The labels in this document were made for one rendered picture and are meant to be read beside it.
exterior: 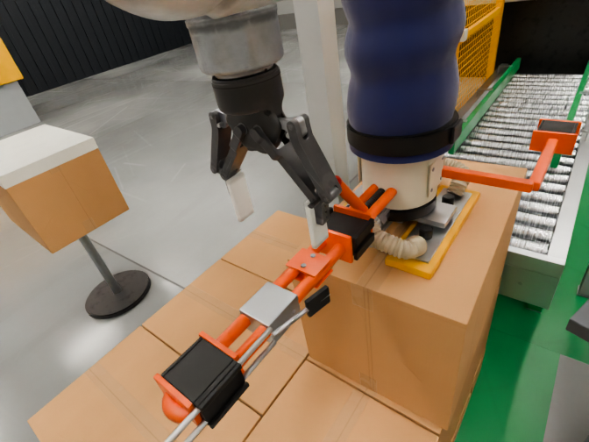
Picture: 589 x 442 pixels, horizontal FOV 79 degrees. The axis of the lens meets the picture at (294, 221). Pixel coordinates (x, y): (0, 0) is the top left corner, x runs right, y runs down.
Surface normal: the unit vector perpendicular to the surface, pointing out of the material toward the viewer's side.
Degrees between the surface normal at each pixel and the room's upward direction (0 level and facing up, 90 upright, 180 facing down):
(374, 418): 0
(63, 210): 90
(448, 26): 70
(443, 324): 90
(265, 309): 1
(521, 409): 0
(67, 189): 90
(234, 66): 90
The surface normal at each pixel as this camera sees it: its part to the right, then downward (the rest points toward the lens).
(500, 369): -0.16, -0.81
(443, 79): 0.47, 0.18
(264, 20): 0.74, 0.29
